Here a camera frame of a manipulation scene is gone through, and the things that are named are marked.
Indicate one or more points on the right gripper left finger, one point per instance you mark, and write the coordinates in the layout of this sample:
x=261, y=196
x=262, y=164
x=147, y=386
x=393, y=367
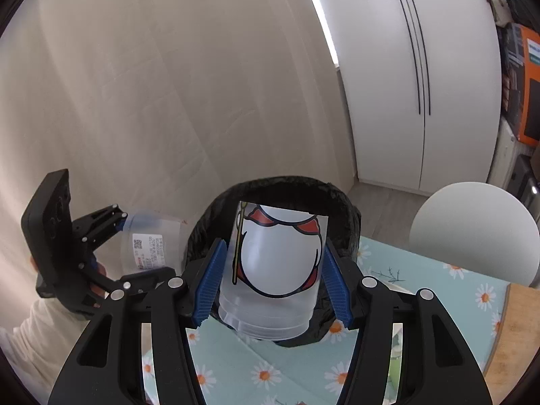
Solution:
x=105, y=365

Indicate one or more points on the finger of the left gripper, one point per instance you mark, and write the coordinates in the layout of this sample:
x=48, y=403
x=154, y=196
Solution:
x=136, y=283
x=95, y=229

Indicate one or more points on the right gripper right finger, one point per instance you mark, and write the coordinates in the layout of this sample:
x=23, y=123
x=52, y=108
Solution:
x=437, y=364

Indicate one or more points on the clear plastic labelled cup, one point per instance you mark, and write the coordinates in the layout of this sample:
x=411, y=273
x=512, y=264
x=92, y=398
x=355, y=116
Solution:
x=152, y=240

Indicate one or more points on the clear plastic cup with print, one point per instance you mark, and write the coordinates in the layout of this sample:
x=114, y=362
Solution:
x=270, y=283

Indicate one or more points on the green foam cup sleeve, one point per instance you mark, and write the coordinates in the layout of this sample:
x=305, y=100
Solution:
x=394, y=372

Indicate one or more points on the white sleeve forearm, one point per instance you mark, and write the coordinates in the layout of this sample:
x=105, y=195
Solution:
x=38, y=348

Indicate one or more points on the black bag lined trash bin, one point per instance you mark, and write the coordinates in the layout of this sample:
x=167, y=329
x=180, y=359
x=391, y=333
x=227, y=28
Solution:
x=289, y=192

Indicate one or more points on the bamboo cutting board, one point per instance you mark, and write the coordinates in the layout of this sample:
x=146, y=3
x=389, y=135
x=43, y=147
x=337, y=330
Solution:
x=516, y=343

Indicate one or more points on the floral blue tablecloth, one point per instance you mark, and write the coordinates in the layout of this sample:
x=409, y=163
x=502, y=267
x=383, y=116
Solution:
x=235, y=369

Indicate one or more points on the white round chair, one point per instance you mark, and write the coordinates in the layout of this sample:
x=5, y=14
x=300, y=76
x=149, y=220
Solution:
x=480, y=228

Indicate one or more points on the dark grey suitcase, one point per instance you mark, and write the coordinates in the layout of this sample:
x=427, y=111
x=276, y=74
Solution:
x=524, y=186

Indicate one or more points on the white refrigerator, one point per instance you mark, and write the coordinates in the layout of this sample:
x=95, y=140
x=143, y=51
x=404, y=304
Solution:
x=423, y=84

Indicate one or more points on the orange Philips appliance box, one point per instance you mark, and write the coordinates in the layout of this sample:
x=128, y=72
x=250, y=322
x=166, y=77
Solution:
x=521, y=82

